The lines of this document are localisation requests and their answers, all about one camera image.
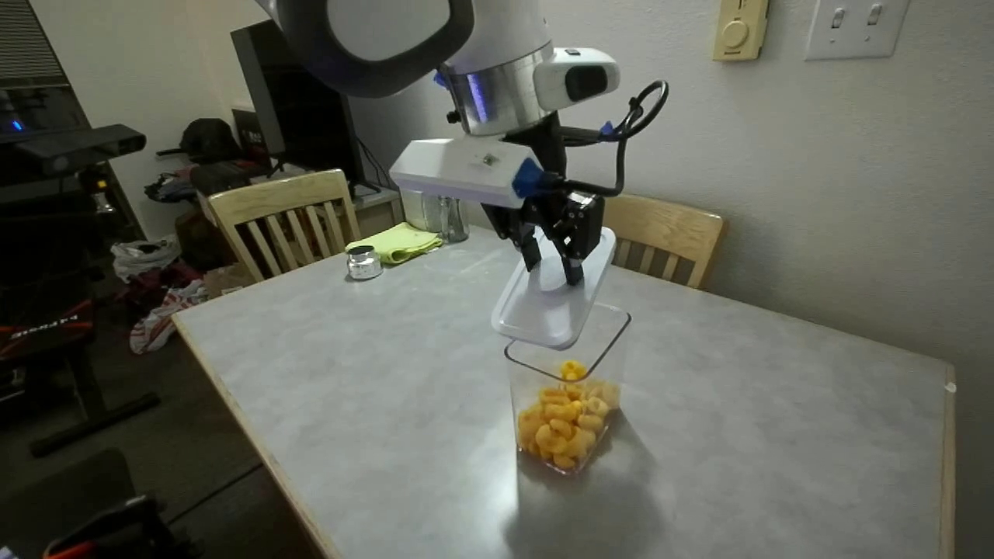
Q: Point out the pile of clothes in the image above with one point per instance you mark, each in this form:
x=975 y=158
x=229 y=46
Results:
x=166 y=304

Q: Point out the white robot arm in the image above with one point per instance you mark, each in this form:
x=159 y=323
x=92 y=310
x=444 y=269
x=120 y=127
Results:
x=392 y=41

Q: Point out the plain wooden chair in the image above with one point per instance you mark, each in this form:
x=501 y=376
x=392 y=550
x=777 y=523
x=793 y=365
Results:
x=661 y=223

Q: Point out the yellowed wall dial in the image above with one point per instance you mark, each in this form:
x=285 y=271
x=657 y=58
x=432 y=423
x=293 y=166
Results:
x=739 y=33

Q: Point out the clear plastic food container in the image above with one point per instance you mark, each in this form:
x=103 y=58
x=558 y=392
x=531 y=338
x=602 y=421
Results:
x=601 y=374

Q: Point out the white light switch plate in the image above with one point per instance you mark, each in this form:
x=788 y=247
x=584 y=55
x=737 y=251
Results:
x=859 y=26

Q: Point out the black cap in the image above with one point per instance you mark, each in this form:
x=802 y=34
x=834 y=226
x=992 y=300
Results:
x=206 y=139

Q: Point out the clear plastic bin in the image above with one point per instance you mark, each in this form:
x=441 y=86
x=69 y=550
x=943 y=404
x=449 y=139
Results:
x=419 y=212

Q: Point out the black monitor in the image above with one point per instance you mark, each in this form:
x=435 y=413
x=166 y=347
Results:
x=297 y=113

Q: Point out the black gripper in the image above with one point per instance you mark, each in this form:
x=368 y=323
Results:
x=570 y=203

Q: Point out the red black floor bag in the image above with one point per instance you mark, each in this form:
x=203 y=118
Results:
x=114 y=529

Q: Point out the green folded cloth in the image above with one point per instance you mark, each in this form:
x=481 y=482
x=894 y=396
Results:
x=400 y=242

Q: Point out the light wooden slatted chair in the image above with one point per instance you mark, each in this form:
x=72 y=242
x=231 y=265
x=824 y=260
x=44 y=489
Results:
x=281 y=196

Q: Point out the orange puffed snacks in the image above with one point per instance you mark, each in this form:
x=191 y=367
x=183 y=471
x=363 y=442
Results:
x=563 y=423

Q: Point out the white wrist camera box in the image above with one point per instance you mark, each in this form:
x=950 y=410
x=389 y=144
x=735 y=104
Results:
x=454 y=173

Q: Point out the black sensor bar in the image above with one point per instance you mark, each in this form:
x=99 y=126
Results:
x=72 y=147

